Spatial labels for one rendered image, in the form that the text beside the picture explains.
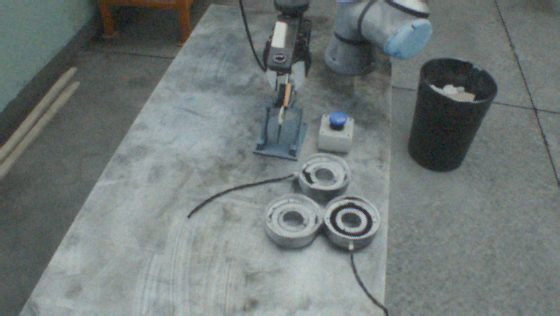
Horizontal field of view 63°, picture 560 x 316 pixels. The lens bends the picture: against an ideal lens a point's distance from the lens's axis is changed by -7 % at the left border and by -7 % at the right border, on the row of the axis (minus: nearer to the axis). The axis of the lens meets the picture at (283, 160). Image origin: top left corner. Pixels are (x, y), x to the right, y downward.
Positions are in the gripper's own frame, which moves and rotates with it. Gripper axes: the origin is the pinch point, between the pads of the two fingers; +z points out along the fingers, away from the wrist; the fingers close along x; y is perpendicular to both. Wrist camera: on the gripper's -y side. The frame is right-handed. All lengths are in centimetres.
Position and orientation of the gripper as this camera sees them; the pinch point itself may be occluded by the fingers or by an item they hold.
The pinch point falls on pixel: (285, 89)
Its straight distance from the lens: 106.2
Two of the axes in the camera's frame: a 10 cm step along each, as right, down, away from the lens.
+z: -0.3, 7.2, 6.9
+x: -9.7, -1.8, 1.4
